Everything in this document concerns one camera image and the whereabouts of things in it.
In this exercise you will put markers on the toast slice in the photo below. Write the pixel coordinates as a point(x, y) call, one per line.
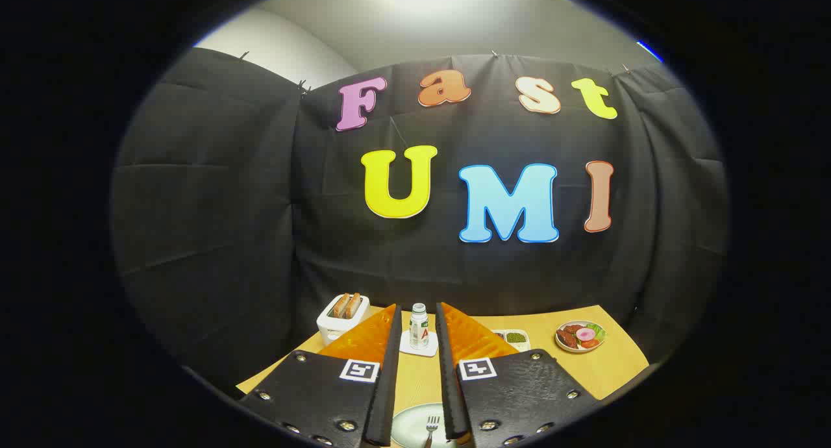
point(353, 304)
point(340, 305)

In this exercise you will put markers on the small white drink bottle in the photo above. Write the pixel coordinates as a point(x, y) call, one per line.
point(419, 328)

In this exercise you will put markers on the pink ham slice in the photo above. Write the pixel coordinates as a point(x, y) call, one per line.
point(585, 334)

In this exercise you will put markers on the pale green plate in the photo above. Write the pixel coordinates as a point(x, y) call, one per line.
point(412, 428)

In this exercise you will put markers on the white square coaster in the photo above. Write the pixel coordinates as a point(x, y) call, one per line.
point(405, 345)

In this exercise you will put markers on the white plate of food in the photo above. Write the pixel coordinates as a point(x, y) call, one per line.
point(580, 337)

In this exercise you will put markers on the red tomato slice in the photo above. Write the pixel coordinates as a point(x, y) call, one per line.
point(589, 344)

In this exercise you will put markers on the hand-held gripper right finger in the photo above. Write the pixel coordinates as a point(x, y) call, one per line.
point(448, 383)

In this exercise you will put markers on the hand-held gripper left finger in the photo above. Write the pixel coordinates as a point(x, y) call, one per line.
point(388, 383)

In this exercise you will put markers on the green lettuce leaf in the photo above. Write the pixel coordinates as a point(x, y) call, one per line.
point(598, 332)

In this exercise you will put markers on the brown meat pieces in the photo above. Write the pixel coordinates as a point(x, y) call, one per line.
point(567, 336)

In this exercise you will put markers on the white toaster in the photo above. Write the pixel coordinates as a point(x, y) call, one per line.
point(334, 328)

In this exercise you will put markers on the white divided bean tray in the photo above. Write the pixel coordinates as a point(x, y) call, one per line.
point(516, 337)

